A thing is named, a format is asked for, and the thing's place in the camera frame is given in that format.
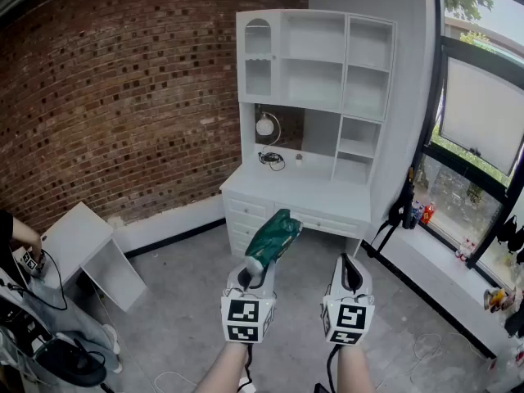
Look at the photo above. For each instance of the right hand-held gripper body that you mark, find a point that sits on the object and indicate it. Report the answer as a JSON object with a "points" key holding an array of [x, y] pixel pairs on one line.
{"points": [[348, 322]]}

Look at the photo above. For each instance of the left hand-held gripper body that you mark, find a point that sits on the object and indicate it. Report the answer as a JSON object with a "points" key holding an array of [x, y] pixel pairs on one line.
{"points": [[245, 317]]}

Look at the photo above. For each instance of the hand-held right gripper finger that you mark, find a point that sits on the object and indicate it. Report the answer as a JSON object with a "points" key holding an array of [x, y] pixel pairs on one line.
{"points": [[365, 287], [338, 276]]}

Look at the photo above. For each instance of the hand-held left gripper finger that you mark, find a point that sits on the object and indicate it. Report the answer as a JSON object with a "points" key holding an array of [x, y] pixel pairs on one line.
{"points": [[270, 278], [234, 274]]}

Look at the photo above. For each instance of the green plastic bag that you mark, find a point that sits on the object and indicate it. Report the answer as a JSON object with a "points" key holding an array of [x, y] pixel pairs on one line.
{"points": [[274, 236]]}

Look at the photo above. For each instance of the person's right forearm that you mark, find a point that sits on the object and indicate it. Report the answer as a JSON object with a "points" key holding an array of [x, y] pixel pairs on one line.
{"points": [[354, 371]]}

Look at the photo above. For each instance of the person's left forearm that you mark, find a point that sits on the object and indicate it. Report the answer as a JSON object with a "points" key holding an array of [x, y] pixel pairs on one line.
{"points": [[225, 371]]}

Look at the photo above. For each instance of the white desk with hutch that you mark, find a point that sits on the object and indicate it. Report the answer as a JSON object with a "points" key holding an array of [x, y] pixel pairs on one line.
{"points": [[294, 182]]}

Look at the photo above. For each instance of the white globe desk lamp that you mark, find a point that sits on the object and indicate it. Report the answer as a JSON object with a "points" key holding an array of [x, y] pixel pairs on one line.
{"points": [[265, 126]]}

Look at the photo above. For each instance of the white window ledge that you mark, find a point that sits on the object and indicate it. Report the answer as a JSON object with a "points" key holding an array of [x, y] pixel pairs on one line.
{"points": [[434, 268]]}

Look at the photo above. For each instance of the small black device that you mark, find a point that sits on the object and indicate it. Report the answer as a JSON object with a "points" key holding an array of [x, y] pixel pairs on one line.
{"points": [[321, 388]]}

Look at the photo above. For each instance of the blue label bottle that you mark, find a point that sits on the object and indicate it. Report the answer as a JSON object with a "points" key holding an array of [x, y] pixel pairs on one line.
{"points": [[420, 215], [414, 215]]}

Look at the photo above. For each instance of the orange drink bottle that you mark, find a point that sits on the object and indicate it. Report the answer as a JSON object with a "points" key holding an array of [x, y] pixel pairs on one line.
{"points": [[429, 215]]}

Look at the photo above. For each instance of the small red cap bottle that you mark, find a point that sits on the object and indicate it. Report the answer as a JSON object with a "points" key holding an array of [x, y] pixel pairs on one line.
{"points": [[469, 249], [460, 253]]}

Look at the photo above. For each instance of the black framed window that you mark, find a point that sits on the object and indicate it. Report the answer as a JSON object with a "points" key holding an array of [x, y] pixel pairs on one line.
{"points": [[462, 203]]}

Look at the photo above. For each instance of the yellow toy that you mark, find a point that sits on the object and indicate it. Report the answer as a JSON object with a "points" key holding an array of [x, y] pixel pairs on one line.
{"points": [[495, 299]]}

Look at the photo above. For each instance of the black hanging cloth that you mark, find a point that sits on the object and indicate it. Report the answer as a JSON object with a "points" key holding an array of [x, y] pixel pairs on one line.
{"points": [[509, 233]]}

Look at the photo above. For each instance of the white side table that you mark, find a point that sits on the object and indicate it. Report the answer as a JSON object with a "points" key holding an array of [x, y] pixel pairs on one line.
{"points": [[78, 236]]}

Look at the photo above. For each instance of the frosted window sash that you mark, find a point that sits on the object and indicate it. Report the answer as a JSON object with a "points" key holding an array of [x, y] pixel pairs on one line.
{"points": [[479, 113]]}

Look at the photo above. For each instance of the white arched glass cabinet door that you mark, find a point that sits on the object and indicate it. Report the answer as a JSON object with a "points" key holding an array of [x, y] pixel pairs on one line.
{"points": [[258, 55]]}

